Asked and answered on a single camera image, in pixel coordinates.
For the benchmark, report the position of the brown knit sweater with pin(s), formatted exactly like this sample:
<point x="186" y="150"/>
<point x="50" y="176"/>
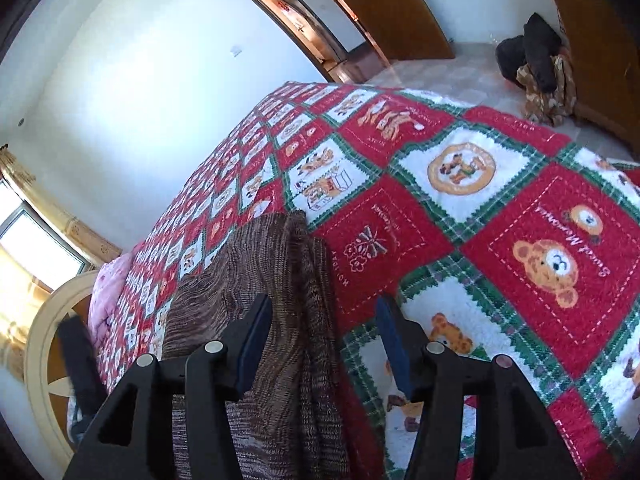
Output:
<point x="290" y="410"/>

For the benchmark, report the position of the wooden desk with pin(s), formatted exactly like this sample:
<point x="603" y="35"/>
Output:
<point x="600" y="50"/>

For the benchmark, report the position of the yellow curtain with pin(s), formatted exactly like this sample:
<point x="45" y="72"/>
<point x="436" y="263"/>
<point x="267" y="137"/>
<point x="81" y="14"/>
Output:
<point x="75" y="225"/>

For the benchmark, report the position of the red checked printed blanket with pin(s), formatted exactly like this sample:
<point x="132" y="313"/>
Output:
<point x="425" y="240"/>

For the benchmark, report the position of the cream wooden headboard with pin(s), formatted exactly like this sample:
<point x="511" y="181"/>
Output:
<point x="45" y="340"/>

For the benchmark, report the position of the brown wooden door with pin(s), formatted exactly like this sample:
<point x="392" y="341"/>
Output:
<point x="400" y="20"/>

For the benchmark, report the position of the small red hallway decoration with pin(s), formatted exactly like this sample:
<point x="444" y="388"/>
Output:
<point x="283" y="7"/>

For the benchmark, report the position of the brown door frame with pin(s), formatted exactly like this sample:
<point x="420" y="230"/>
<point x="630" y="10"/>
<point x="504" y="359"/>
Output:
<point x="270" y="7"/>

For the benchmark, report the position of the black bag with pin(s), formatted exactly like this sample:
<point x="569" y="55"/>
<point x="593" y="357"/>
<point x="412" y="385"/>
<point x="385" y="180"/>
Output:
<point x="540" y="45"/>

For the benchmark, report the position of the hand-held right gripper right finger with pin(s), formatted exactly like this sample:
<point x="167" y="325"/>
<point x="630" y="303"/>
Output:
<point x="395" y="355"/>

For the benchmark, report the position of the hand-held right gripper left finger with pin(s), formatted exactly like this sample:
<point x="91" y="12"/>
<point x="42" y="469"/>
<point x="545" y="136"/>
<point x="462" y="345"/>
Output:
<point x="255" y="345"/>

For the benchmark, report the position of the window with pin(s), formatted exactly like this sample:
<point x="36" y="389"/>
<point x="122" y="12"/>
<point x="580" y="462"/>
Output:
<point x="45" y="245"/>

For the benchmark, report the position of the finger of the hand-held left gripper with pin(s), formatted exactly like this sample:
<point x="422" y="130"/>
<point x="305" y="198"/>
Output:
<point x="80" y="360"/>

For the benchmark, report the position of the tan patterned cloth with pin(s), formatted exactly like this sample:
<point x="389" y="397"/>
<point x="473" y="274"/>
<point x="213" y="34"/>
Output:
<point x="545" y="100"/>

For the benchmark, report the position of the pink pillow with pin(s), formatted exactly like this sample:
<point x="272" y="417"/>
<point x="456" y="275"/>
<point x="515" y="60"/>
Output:
<point x="107" y="295"/>

